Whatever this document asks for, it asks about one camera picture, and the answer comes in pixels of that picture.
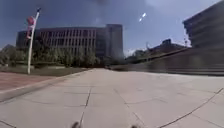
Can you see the grey concrete slab pavement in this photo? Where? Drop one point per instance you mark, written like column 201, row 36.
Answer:
column 110, row 100

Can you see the large brown office building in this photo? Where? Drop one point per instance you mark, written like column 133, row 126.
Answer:
column 80, row 40

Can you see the row of green trees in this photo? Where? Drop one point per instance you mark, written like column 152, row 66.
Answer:
column 60, row 56

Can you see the distant building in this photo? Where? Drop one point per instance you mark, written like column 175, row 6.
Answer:
column 165, row 45

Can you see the grass strip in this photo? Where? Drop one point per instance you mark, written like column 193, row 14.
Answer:
column 53, row 71

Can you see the robot's own part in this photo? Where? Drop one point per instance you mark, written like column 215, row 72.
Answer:
column 134, row 126
column 76, row 125

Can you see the pale concrete kerb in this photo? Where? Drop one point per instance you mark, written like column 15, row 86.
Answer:
column 36, row 85

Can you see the white pole with red banner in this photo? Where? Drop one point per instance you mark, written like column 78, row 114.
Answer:
column 31, row 43

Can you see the red brick strip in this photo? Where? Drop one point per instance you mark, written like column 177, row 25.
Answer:
column 16, row 80

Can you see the dark tall building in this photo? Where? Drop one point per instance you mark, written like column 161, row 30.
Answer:
column 205, row 28

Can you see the long grey concrete wall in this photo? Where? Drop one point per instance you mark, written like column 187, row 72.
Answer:
column 180, row 61

